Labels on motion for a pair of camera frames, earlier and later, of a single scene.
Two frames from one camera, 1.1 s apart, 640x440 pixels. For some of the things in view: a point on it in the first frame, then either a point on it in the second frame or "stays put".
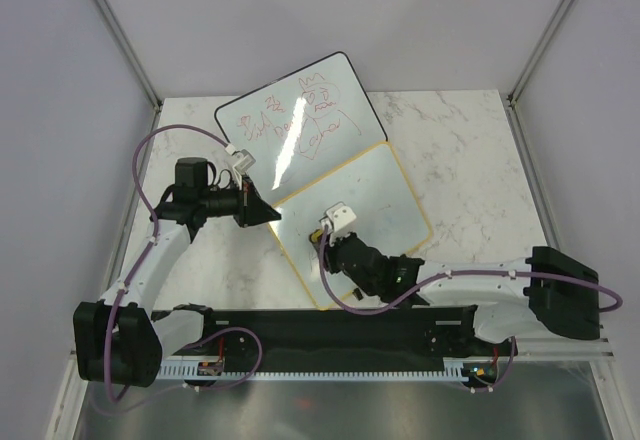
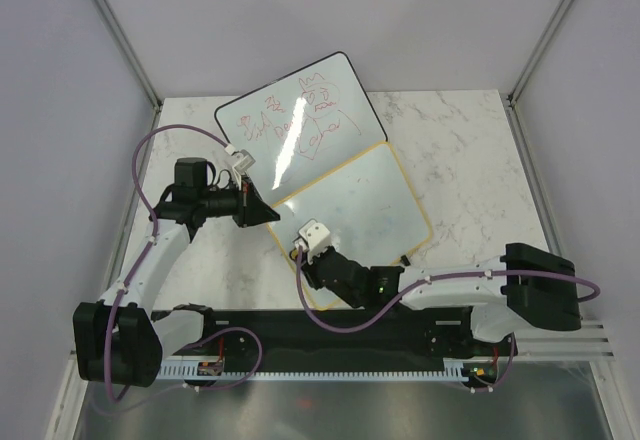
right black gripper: [330, 251] → [309, 269]
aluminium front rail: [563, 349] stays put
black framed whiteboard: [301, 125] stays put
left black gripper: [245, 201] stays put
